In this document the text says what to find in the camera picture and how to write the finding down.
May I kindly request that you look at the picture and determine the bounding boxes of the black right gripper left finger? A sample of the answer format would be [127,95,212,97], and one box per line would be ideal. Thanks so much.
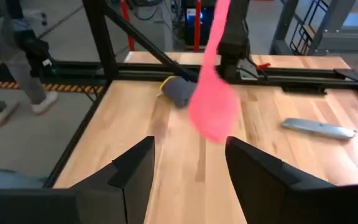
[0,136,156,224]

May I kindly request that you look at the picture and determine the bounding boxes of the black wire rack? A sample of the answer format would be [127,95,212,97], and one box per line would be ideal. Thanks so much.
[289,0,328,55]

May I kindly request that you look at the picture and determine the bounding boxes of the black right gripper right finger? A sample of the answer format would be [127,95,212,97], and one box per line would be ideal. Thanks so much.
[224,136,358,224]

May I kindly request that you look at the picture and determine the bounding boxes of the black flat bracket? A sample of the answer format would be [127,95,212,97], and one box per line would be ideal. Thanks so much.
[281,85,328,95]

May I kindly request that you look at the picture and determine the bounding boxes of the wooden workbench grey steel legs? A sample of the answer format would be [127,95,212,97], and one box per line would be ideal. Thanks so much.
[268,0,358,57]

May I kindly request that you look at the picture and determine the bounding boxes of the pink elastic bandage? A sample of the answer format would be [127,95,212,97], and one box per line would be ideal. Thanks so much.
[187,0,239,145]

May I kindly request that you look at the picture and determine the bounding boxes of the red metal post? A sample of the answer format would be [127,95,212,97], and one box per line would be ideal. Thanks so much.
[119,0,136,52]
[193,0,203,51]

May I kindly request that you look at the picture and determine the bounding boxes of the black computer case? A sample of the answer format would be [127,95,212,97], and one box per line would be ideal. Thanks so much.
[183,0,216,48]

